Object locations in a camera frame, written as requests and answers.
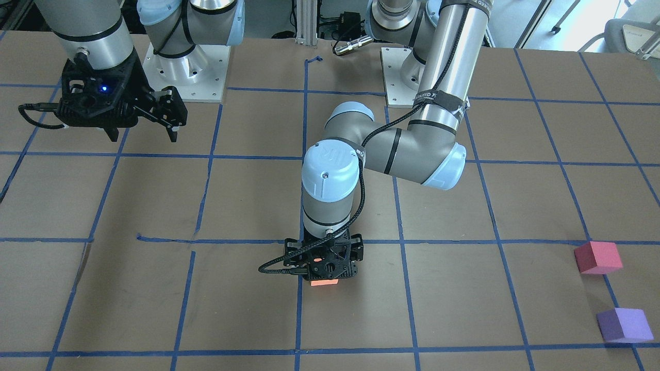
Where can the grey office chair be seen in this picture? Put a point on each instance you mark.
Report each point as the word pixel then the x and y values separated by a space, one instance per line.
pixel 636 30

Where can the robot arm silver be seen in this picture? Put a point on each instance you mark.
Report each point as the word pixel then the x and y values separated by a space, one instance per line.
pixel 95 36
pixel 449 36

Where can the pink foam cube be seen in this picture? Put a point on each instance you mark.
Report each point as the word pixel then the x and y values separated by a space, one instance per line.
pixel 596 257

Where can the purple foam cube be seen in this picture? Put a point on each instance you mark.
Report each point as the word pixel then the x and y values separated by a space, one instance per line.
pixel 624 325

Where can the orange foam cube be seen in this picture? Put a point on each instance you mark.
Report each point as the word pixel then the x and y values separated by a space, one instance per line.
pixel 324 281

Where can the aluminium profile post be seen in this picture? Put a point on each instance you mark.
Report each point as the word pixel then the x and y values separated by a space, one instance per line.
pixel 307 22

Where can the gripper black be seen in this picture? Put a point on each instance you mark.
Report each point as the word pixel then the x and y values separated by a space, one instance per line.
pixel 135 78
pixel 357 249

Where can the black electronics box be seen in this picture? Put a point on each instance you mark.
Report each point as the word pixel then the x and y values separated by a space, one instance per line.
pixel 347 26

